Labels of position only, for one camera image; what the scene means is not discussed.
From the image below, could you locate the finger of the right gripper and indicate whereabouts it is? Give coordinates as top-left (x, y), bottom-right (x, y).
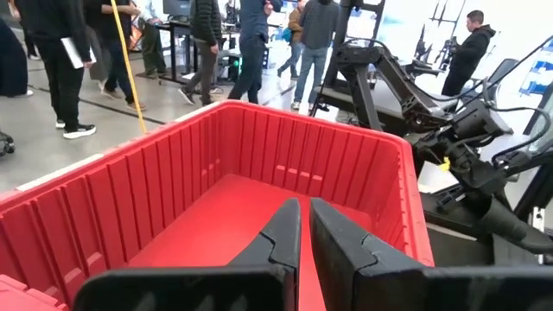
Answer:
top-left (474, 197), bottom-right (553, 256)

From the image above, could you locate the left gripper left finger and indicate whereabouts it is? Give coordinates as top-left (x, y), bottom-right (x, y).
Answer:
top-left (73, 197), bottom-right (302, 311)

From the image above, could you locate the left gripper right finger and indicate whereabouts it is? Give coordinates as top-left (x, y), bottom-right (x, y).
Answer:
top-left (309, 197), bottom-right (553, 311)

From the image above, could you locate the red plastic bin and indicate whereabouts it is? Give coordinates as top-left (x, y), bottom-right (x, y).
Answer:
top-left (0, 99), bottom-right (435, 311)

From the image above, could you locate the grey office chair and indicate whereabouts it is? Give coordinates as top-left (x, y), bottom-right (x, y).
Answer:
top-left (477, 58), bottom-right (519, 94)

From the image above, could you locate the person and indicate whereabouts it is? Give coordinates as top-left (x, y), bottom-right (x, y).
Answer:
top-left (276, 0), bottom-right (307, 81)
top-left (440, 9), bottom-right (498, 98)
top-left (138, 0), bottom-right (168, 79)
top-left (0, 16), bottom-right (35, 98)
top-left (83, 0), bottom-right (147, 111)
top-left (227, 0), bottom-right (285, 105)
top-left (178, 0), bottom-right (225, 107)
top-left (290, 0), bottom-right (342, 112)
top-left (15, 0), bottom-right (97, 140)

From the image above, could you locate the blue white poster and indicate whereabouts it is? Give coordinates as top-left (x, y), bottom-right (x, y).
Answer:
top-left (518, 36), bottom-right (553, 97)

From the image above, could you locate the black standing desk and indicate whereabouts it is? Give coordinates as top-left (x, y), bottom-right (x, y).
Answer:
top-left (155, 19), bottom-right (204, 86)

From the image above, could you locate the dark computer monitor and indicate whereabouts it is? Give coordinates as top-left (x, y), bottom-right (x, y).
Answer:
top-left (162, 0), bottom-right (192, 18)

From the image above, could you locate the white laptop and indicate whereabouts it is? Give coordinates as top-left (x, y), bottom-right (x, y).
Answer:
top-left (60, 36), bottom-right (98, 70)

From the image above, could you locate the black chair caster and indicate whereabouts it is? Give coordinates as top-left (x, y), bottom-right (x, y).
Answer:
top-left (0, 130), bottom-right (16, 157)

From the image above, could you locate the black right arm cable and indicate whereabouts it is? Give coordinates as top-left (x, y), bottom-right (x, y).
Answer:
top-left (431, 35), bottom-right (553, 168)

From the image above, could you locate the black aluminium frame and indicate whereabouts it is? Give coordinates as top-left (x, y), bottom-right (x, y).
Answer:
top-left (309, 0), bottom-right (386, 118)

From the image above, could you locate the yellow cable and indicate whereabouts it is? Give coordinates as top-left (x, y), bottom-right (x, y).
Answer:
top-left (108, 0), bottom-right (149, 134)

